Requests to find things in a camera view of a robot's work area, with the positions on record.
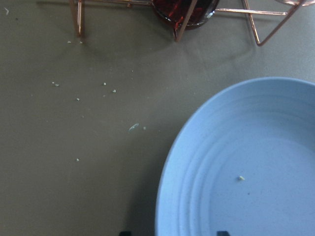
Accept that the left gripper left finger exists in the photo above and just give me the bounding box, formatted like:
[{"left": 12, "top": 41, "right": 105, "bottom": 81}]
[{"left": 119, "top": 231, "right": 131, "bottom": 236}]

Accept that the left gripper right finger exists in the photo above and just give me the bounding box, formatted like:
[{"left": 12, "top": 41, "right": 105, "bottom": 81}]
[{"left": 217, "top": 231, "right": 230, "bottom": 236}]

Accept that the blue plate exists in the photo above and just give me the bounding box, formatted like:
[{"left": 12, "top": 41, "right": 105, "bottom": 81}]
[{"left": 155, "top": 77, "right": 315, "bottom": 236}]

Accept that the dark drink bottle middle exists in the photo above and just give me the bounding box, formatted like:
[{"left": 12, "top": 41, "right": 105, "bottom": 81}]
[{"left": 152, "top": 0, "right": 219, "bottom": 29}]

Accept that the copper wire bottle rack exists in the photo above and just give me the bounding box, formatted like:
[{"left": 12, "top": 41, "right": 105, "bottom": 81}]
[{"left": 36, "top": 0, "right": 315, "bottom": 47}]

